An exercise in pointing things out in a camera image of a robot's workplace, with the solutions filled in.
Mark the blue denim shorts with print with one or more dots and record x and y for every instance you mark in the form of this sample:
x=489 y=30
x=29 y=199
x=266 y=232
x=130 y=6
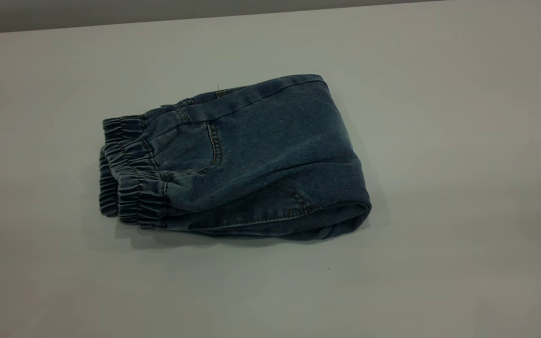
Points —
x=275 y=141

